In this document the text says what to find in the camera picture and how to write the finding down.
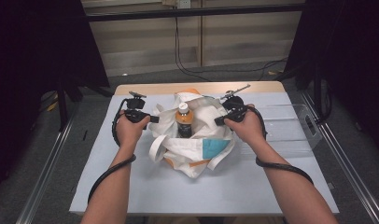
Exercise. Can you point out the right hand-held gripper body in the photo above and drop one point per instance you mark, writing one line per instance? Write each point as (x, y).
(235, 109)

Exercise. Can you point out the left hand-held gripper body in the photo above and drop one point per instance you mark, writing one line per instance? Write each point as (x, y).
(135, 114)

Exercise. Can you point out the orange label drink bottle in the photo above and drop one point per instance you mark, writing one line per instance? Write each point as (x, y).
(184, 119)

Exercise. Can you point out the white tote bag orange print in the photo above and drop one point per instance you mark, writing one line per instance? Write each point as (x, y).
(190, 149)

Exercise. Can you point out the person's left hand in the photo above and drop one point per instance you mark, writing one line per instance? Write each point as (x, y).
(128, 132)

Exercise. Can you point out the person's right hand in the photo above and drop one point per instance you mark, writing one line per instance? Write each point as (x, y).
(249, 127)

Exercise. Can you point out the light blue table mat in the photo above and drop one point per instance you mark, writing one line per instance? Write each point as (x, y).
(165, 193)

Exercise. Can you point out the black horizontal bar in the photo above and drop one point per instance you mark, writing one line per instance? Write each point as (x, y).
(193, 12)

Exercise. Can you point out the black curtain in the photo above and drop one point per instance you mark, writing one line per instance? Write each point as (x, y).
(349, 46)
(32, 62)

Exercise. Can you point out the metal floor rail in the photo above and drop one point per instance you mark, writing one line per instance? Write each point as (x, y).
(44, 177)
(349, 168)

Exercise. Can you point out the white wall socket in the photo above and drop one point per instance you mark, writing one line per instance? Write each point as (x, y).
(184, 3)

